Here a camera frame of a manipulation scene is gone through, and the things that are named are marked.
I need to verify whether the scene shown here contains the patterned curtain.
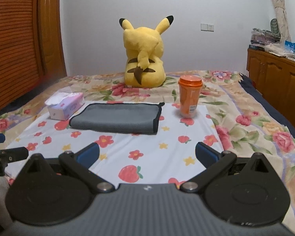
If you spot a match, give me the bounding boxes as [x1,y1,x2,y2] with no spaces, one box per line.
[271,0,291,43]

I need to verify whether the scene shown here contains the orange lidded drink cup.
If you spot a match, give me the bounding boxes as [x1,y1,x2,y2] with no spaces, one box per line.
[178,75,203,118]

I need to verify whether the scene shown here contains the wooden door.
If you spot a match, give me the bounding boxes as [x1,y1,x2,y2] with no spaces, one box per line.
[38,0,67,80]

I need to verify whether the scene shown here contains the white fruit print cloth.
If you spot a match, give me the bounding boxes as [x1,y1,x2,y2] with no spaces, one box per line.
[10,104,223,186]

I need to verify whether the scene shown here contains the white wall switch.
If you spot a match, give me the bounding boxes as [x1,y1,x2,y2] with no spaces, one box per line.
[200,23,215,32]

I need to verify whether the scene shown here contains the purple and grey towel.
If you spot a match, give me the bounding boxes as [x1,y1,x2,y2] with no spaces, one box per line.
[69,102,165,135]

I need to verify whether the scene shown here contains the yellow Pikachu plush toy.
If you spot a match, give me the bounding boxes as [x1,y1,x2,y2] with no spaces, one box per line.
[119,16,174,89]

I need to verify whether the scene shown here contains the wooden side cabinet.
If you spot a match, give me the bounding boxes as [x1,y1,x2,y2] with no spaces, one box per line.
[246,49,295,128]

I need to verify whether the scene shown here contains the floral bed blanket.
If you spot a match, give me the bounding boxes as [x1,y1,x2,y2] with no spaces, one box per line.
[0,71,295,233]

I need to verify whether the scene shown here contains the blue box on cabinet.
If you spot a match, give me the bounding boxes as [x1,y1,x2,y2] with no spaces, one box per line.
[284,40,295,54]

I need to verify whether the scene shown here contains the wooden slatted headboard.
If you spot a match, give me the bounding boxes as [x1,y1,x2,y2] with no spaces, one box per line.
[0,0,43,110]

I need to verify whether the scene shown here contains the pink tissue box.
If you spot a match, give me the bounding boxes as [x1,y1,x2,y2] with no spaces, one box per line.
[45,92,85,121]

